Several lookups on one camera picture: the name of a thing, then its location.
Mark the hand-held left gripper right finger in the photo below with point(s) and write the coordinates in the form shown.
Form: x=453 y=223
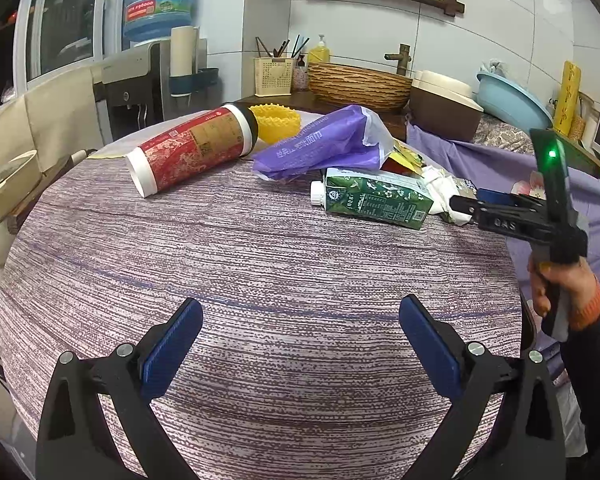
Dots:
x=430 y=350

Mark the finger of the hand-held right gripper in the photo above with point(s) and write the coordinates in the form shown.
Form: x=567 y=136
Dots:
x=464 y=205
x=495 y=196

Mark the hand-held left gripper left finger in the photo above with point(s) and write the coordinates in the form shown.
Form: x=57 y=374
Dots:
x=172 y=350

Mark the white tissue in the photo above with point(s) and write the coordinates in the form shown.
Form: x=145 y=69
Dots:
x=442 y=190

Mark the red yellow snack wrapper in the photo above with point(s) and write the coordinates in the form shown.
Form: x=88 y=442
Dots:
x=405 y=162

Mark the green milk carton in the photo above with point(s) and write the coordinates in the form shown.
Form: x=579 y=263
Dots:
x=375 y=200

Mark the purple plastic bag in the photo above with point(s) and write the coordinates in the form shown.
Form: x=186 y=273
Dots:
x=320 y=150

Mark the red paper cup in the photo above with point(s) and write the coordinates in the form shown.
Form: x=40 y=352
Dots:
x=190 y=150

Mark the person's right hand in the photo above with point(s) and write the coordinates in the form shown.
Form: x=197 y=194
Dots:
x=587 y=295

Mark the purple floral sheet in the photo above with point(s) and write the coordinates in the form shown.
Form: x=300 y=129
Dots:
x=480 y=160

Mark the paisley cloth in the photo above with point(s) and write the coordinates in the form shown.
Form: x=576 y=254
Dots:
x=505 y=132

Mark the wooden side cabinet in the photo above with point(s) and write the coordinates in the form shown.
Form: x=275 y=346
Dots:
x=585 y=157

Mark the brown rice cooker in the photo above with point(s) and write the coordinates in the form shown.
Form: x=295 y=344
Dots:
x=445 y=115

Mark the light blue plastic basin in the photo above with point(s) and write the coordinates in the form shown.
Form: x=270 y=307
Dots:
x=510 y=100

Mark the glass jar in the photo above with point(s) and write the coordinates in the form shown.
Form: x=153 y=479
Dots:
x=577 y=127

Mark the purple striped tablecloth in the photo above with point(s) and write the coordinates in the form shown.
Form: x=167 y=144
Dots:
x=255 y=270

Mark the yellow roll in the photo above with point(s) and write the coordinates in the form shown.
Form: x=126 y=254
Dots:
x=567 y=95

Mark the white plastic bag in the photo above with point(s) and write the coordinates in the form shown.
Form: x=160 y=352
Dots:
x=492 y=67

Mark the bronze faucet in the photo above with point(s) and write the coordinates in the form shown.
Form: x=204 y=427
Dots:
x=404 y=60

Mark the woven wicker basin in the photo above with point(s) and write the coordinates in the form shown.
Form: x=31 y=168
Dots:
x=355 y=85

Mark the patterned pump bottle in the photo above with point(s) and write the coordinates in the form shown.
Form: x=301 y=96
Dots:
x=301 y=77

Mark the yellow soap bottle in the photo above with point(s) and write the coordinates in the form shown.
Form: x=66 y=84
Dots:
x=319 y=54

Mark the beige chopstick holder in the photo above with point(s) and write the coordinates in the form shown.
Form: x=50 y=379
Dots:
x=272 y=77

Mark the bundle of dark chopsticks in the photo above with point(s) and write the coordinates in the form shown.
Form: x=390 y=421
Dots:
x=282 y=50

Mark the beige fabric cover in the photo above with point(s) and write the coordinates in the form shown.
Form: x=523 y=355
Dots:
x=55 y=120

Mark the blue cup holder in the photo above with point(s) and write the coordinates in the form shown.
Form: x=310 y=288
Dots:
x=205 y=77

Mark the grey water dispenser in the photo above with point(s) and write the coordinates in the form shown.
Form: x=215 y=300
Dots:
x=130 y=75

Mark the beige paper cup stack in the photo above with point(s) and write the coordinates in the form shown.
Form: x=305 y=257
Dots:
x=182 y=50

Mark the blue water jug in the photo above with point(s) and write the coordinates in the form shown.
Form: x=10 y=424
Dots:
x=155 y=5

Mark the sliding window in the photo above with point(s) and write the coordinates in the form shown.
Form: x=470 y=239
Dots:
x=60 y=20

